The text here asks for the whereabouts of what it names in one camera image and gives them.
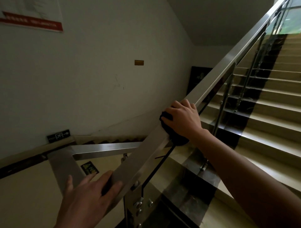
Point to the person's left hand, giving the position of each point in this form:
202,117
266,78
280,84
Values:
82,206

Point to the person's right hand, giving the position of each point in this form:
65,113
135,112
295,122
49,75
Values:
185,119

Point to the person's right thumb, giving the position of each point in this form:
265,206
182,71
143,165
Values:
167,121

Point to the person's left middle finger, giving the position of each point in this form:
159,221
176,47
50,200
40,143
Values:
88,179

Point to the person's right middle finger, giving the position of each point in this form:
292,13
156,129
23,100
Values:
180,104

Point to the person's left thumb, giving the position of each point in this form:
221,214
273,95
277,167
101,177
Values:
115,190

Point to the black cleaning cloth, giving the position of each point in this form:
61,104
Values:
175,137

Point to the stainless steel stair handrail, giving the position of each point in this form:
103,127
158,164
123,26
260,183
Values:
145,152

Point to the person's right forearm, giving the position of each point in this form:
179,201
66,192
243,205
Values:
242,176

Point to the yellow green floor sticker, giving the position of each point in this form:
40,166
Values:
89,168

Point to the dark exit arrow sign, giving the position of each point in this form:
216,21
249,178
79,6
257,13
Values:
58,135

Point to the glass railing panel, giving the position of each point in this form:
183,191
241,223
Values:
237,94
178,188

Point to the stairwell window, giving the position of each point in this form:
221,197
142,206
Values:
290,18

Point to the steel baluster post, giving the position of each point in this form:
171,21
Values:
250,70
132,209
224,103

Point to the dark framed wall board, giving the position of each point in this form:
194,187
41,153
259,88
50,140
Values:
196,79

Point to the small brass wall plaque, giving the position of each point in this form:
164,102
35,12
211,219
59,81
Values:
139,62

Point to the white wall poster red band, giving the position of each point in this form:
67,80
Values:
30,17

